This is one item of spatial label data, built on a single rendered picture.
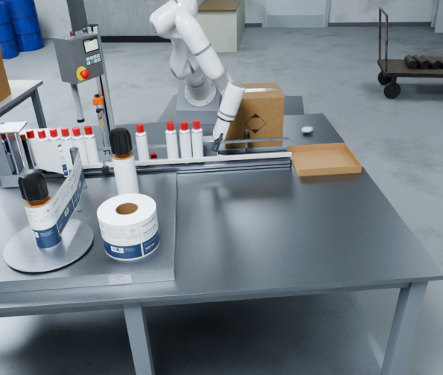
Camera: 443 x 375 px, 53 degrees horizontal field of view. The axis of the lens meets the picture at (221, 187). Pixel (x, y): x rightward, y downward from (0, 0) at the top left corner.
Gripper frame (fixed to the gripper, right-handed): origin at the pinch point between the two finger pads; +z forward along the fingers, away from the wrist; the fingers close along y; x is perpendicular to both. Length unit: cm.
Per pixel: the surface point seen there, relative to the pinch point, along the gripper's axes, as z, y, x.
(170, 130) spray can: -2.7, 1.3, -22.5
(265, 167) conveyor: 1.5, 4.8, 25.7
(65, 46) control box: -26, 0, -74
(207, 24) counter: 37, -577, 36
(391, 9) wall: -79, -722, 390
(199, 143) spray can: -0.7, 2.3, -8.3
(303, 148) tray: -6.8, -12.8, 46.7
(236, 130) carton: -4.4, -17.6, 11.1
